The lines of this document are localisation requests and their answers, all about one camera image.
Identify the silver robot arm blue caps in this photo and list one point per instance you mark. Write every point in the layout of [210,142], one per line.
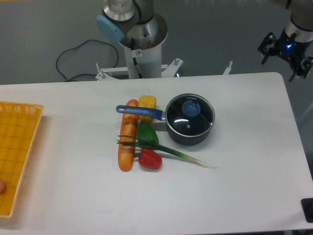
[127,13]

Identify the green bell pepper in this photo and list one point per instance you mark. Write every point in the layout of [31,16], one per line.
[146,132]

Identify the dark blue saucepan blue handle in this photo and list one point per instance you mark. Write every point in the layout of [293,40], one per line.
[161,115]

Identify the glass lid blue knob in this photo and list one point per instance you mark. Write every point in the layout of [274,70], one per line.
[190,115]

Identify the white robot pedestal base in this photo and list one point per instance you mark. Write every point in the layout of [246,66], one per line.
[142,47]

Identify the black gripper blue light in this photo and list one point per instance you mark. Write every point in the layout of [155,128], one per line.
[291,47]

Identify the black device at table edge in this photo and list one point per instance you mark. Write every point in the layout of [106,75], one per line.
[307,206]

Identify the green onion stalk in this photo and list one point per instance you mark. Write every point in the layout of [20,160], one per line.
[153,146]

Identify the yellow woven basket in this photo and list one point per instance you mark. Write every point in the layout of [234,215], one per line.
[18,126]

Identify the red bell pepper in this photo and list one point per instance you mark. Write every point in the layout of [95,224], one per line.
[150,159]

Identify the yellow bell pepper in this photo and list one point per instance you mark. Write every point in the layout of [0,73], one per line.
[146,101]

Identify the orange baguette bread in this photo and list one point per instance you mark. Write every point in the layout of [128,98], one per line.
[127,132]

